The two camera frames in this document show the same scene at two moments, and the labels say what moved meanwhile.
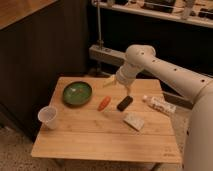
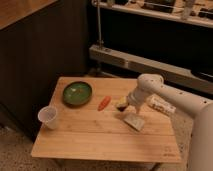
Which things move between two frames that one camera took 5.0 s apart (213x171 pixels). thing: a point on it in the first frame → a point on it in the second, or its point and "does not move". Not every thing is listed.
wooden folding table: [98, 123] does not move
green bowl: [77, 93] does not move
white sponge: [134, 120] does not move
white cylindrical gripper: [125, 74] → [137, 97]
